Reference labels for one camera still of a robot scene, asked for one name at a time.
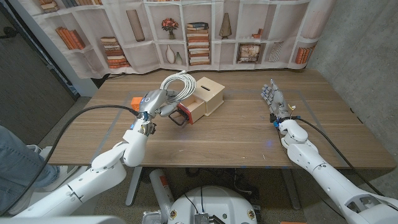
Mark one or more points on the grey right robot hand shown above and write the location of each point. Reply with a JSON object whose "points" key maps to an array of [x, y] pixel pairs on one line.
{"points": [[278, 101]]}

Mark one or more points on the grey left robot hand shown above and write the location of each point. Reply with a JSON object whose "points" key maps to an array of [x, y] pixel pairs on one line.
{"points": [[154, 101]]}

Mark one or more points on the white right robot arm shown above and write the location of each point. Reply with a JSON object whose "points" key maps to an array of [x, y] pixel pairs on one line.
{"points": [[329, 180]]}

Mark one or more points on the orange block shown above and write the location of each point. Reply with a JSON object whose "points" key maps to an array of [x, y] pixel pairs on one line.
{"points": [[135, 104]]}

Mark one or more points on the printed bookshelf backdrop cloth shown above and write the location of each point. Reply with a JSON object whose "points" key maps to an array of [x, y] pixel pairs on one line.
{"points": [[140, 56]]}

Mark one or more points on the wooden box with slot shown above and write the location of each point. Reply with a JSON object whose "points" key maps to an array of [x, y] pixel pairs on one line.
{"points": [[211, 91]]}

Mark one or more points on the white table leg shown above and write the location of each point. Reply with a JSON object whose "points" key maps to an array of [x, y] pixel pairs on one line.
{"points": [[134, 186]]}

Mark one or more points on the white cylinder with orange label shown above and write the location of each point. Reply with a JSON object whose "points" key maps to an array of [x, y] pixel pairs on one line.
{"points": [[161, 189]]}

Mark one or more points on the grey table leg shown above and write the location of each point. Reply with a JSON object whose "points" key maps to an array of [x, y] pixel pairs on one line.
{"points": [[292, 193]]}

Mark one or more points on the white robot torso base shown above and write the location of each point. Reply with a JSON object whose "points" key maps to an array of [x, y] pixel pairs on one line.
{"points": [[214, 202]]}

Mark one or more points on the person's leg in blue jeans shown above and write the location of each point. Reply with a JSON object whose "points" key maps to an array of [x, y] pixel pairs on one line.
{"points": [[18, 165]]}

